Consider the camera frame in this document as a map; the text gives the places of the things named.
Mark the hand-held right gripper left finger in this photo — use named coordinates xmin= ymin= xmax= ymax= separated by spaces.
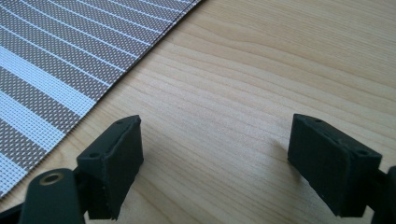
xmin=76 ymin=114 xmax=145 ymax=221

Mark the brown white striped woven placemat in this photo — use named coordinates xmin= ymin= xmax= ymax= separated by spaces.
xmin=0 ymin=0 xmax=204 ymax=200

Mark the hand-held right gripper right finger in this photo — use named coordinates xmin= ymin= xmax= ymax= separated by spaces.
xmin=287 ymin=113 xmax=383 ymax=218

